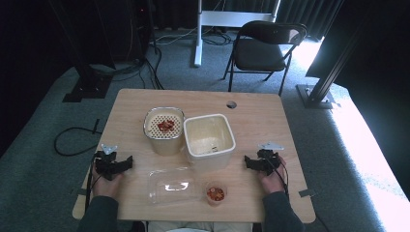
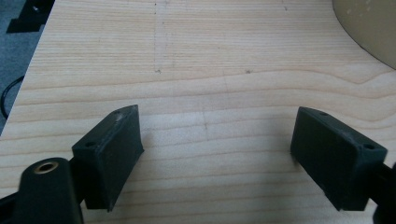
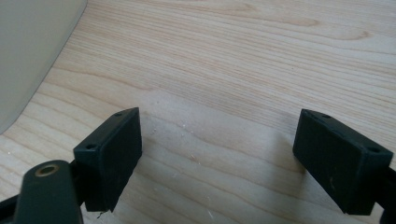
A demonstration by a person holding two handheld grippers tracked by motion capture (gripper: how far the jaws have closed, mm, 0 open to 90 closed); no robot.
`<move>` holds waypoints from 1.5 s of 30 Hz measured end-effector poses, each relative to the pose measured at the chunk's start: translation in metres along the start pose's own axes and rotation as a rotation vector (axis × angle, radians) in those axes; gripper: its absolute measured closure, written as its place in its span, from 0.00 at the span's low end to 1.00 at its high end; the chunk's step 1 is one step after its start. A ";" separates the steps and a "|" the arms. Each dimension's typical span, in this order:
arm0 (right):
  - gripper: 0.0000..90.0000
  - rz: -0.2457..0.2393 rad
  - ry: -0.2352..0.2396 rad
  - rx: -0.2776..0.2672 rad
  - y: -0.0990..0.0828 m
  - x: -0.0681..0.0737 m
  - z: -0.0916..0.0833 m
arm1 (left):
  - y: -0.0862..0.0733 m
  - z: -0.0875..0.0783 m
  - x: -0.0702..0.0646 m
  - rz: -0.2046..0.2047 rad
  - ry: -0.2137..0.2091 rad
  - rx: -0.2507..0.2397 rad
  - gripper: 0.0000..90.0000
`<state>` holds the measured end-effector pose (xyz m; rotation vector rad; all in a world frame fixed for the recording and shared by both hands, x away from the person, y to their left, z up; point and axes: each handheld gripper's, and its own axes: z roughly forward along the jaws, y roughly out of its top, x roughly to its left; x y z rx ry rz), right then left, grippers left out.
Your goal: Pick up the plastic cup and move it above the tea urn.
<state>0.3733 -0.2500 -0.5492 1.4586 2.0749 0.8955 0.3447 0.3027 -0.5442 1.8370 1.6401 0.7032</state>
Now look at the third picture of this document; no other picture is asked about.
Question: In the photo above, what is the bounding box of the cream plastic bin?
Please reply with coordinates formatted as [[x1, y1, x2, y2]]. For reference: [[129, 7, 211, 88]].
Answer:
[[0, 0, 89, 135]]

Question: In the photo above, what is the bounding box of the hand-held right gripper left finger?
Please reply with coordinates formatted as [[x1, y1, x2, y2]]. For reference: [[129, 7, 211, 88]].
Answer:
[[73, 106, 143, 213]]

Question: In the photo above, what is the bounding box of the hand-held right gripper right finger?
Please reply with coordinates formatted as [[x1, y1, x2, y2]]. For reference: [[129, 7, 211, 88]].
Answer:
[[291, 108, 394, 217]]

